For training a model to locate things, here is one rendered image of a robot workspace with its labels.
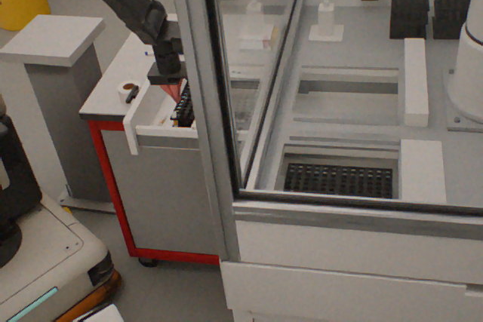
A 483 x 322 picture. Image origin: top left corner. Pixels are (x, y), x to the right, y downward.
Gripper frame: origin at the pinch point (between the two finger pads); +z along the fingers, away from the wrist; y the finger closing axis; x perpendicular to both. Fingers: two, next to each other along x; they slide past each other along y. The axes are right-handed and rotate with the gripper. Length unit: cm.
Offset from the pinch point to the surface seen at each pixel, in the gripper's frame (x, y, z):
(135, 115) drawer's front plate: -5.5, -9.6, 0.8
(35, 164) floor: 71, -108, 89
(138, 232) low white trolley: 16, -34, 70
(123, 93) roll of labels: 20.0, -25.0, 12.3
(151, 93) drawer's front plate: 6.3, -9.6, 2.6
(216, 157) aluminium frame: -50, 26, -25
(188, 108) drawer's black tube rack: 0.6, 2.0, 3.2
